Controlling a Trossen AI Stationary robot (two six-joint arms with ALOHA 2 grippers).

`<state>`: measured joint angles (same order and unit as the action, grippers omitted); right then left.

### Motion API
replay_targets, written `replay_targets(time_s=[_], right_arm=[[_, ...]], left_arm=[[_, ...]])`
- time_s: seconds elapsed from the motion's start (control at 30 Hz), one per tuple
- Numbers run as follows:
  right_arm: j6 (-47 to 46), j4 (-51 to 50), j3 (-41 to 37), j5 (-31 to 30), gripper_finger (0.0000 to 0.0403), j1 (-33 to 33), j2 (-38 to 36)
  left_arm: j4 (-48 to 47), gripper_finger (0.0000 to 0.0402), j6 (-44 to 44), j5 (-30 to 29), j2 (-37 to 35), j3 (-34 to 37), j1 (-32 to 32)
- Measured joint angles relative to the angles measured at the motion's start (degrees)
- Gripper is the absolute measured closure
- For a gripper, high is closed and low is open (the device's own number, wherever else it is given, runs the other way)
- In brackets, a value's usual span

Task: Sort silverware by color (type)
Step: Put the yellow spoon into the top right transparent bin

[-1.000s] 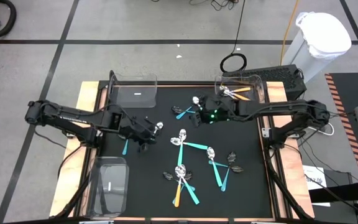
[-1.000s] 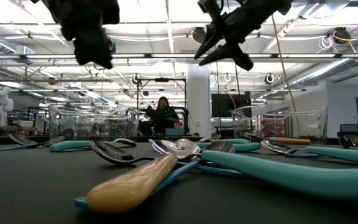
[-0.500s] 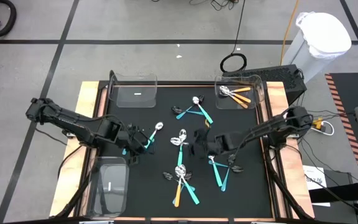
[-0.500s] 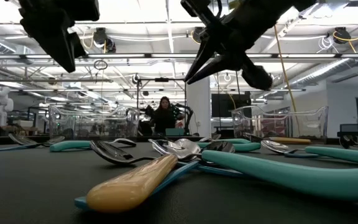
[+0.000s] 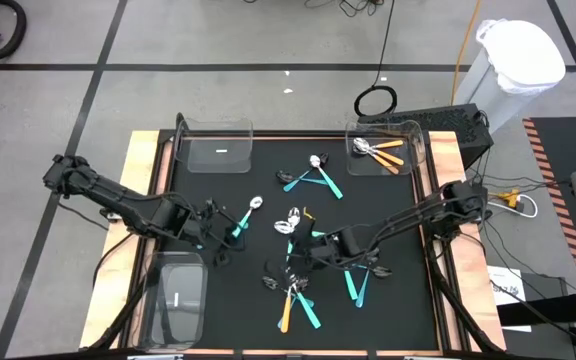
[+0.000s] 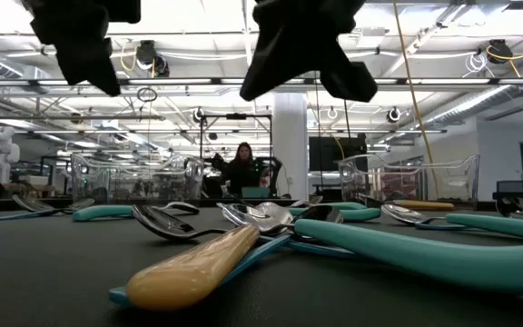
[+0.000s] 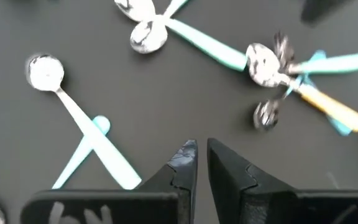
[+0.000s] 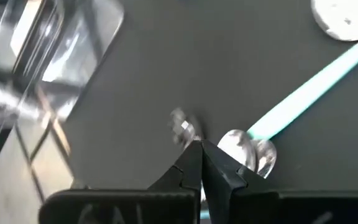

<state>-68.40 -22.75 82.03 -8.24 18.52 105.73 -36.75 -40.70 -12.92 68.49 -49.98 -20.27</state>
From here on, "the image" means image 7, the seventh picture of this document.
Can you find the black table mat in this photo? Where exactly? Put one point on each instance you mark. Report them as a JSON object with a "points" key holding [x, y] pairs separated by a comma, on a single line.
{"points": [[166, 102]]}

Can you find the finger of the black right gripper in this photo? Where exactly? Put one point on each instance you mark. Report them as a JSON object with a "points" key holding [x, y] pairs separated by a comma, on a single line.
{"points": [[319, 11]]}

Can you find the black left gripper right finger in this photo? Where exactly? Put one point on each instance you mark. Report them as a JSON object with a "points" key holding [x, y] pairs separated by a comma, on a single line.
{"points": [[235, 193]]}

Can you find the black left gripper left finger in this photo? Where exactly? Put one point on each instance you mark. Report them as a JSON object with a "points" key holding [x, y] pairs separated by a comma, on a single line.
{"points": [[179, 186]]}

